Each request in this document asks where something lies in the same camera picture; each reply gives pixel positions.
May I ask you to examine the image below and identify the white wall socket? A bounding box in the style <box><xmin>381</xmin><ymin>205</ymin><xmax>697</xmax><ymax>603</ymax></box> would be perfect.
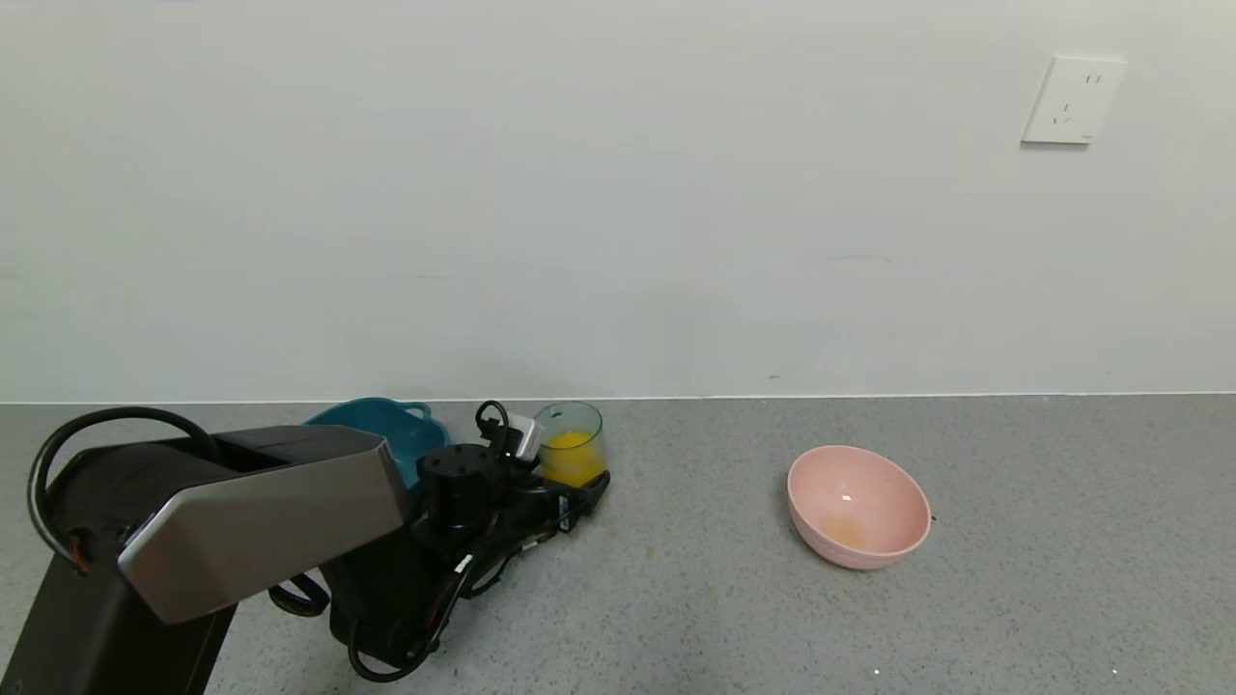
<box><xmin>1021</xmin><ymin>55</ymin><xmax>1128</xmax><ymax>146</ymax></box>

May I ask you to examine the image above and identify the ribbed clear blue-tinted cup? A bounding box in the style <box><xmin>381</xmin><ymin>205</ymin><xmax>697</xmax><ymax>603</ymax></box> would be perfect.
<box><xmin>532</xmin><ymin>402</ymin><xmax>607</xmax><ymax>489</ymax></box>

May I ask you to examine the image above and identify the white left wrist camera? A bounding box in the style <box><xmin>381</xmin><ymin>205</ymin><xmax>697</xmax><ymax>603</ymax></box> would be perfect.
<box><xmin>502</xmin><ymin>413</ymin><xmax>548</xmax><ymax>462</ymax></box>

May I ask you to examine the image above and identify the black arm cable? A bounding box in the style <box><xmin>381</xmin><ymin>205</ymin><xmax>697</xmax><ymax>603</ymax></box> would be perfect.
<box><xmin>27</xmin><ymin>405</ymin><xmax>225</xmax><ymax>572</ymax></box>

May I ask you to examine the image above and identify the pink bowl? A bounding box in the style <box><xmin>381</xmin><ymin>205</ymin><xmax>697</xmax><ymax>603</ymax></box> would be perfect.
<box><xmin>787</xmin><ymin>445</ymin><xmax>933</xmax><ymax>570</ymax></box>

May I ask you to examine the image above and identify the teal plastic basin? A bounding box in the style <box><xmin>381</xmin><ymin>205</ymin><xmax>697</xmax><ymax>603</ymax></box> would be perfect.
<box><xmin>304</xmin><ymin>398</ymin><xmax>451</xmax><ymax>489</ymax></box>

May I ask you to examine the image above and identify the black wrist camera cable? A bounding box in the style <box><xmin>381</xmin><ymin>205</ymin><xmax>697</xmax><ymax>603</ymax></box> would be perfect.
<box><xmin>473</xmin><ymin>400</ymin><xmax>515</xmax><ymax>447</ymax></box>

